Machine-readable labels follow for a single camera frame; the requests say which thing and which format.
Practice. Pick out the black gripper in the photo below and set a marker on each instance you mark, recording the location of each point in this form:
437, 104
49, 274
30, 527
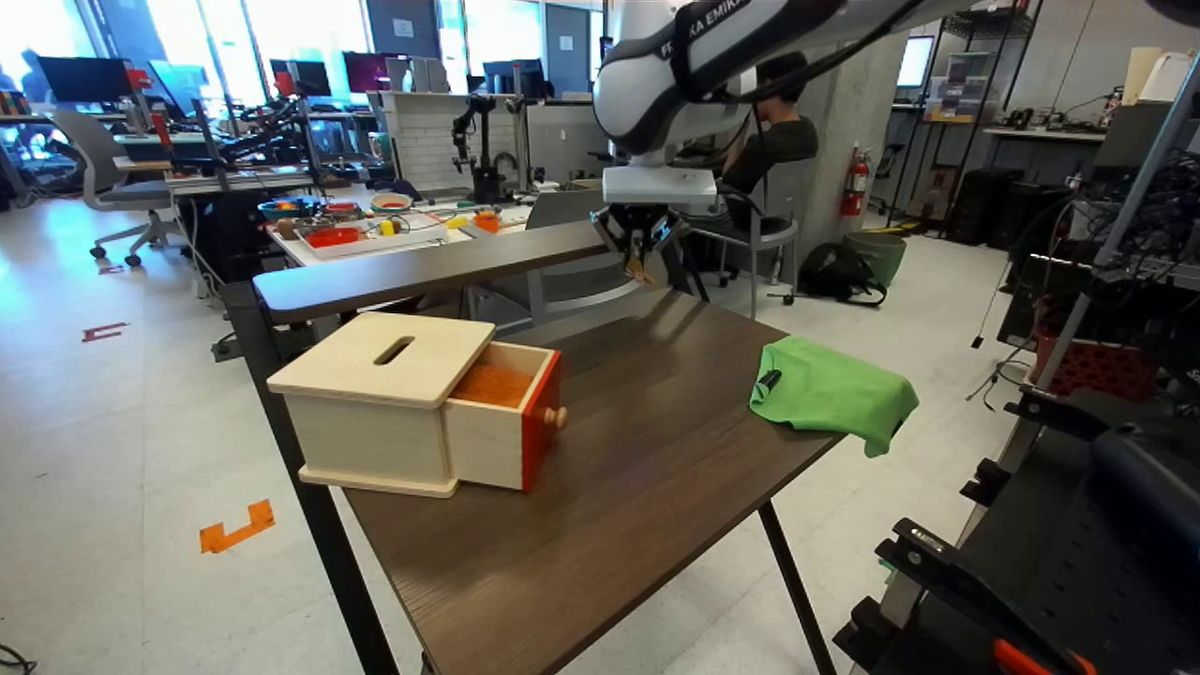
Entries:
641, 226

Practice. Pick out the small black robot arm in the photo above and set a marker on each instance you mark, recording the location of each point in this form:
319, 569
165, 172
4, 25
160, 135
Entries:
485, 154

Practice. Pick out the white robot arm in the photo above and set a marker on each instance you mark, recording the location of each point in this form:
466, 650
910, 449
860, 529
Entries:
697, 62

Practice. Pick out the grey stool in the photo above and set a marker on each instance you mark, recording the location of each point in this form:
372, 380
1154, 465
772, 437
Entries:
764, 235

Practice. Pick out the seated person in black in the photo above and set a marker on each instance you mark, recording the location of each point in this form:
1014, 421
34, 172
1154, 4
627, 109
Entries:
769, 142

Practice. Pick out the black bag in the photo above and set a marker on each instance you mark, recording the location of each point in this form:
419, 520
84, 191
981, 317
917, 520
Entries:
837, 271

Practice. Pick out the red fire extinguisher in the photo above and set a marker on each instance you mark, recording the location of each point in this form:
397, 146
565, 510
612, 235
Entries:
856, 185

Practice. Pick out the green cloth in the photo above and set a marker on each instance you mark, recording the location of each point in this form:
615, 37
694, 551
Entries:
826, 395

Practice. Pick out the black computer monitor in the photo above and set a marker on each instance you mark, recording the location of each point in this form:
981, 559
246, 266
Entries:
301, 75
80, 75
514, 75
377, 69

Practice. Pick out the white table with toys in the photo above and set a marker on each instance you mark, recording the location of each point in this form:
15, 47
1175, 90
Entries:
414, 230

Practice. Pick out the white board panel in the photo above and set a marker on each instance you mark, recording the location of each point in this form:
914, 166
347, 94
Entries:
425, 142

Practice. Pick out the white plate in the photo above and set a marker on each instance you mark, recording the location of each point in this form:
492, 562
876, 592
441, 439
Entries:
391, 201

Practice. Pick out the wooden box with red drawer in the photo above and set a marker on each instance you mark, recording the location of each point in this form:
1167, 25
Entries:
377, 414

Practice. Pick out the red tray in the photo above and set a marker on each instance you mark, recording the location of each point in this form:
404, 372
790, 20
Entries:
335, 235

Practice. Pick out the brown folding table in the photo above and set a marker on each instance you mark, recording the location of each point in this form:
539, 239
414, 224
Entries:
801, 587

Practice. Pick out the red perforated crate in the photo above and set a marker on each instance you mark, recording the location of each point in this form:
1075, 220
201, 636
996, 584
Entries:
1094, 369

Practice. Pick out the grey metal pole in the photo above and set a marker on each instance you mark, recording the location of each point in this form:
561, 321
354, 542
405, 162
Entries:
1111, 230

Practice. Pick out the grey swivel office chair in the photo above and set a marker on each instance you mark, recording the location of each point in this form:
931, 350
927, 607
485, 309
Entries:
117, 172

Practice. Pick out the black robot mounting stand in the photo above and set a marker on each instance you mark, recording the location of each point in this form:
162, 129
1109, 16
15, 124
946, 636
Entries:
1100, 562

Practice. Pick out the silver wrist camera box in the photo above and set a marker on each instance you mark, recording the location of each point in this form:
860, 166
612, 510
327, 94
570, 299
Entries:
661, 185

